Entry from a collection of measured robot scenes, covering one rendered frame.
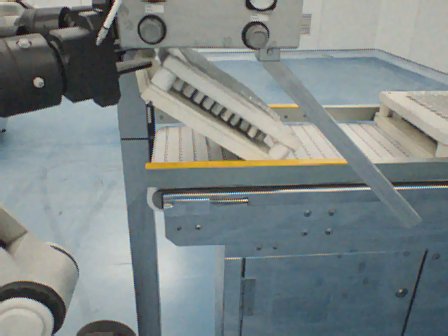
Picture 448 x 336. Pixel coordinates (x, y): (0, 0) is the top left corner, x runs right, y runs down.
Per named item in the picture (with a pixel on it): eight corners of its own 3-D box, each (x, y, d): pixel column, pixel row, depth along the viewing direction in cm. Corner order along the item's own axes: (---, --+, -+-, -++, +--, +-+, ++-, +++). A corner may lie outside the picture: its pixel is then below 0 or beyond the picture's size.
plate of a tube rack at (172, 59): (295, 153, 65) (304, 142, 65) (160, 66, 55) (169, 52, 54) (250, 105, 87) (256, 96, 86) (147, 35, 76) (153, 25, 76)
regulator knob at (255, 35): (243, 53, 49) (245, 15, 48) (241, 49, 52) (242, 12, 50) (272, 53, 50) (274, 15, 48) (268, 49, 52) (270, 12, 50)
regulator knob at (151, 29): (136, 47, 48) (134, 5, 46) (138, 44, 50) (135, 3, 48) (166, 47, 49) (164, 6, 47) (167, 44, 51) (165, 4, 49)
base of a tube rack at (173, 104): (276, 178, 66) (285, 166, 66) (140, 98, 56) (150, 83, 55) (236, 124, 88) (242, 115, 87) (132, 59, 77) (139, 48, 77)
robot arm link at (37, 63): (85, 5, 56) (-12, 16, 50) (117, 13, 50) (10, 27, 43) (100, 95, 62) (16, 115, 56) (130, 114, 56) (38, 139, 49)
